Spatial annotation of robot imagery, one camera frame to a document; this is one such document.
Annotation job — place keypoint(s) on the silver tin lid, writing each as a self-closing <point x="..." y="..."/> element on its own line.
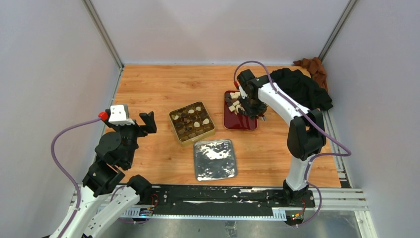
<point x="214" y="160"/>

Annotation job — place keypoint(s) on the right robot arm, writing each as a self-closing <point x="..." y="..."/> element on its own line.
<point x="305" y="137"/>

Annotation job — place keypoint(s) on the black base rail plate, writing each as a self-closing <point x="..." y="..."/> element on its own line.
<point x="223" y="201"/>

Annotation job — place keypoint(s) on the black cloth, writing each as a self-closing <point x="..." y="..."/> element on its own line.
<point x="302" y="89"/>

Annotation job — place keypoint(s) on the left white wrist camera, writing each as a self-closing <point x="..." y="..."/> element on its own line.
<point x="117" y="115"/>

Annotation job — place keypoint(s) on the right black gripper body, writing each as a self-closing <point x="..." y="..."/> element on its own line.
<point x="253" y="107"/>

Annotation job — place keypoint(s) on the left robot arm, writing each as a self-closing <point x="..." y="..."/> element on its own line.
<point x="99" y="200"/>

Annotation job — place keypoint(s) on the red chocolate tray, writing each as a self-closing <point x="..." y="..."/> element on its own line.
<point x="236" y="121"/>

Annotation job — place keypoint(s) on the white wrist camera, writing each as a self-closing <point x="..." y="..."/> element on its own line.
<point x="117" y="115"/>
<point x="246" y="84"/>

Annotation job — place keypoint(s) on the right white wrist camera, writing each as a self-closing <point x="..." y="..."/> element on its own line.
<point x="246" y="84"/>

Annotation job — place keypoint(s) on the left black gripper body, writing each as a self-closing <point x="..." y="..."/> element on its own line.
<point x="131" y="133"/>

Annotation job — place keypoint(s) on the gold chocolate tin box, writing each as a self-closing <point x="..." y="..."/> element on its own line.
<point x="185" y="131"/>

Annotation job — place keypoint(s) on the brown cloth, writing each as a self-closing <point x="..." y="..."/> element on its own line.
<point x="315" y="68"/>

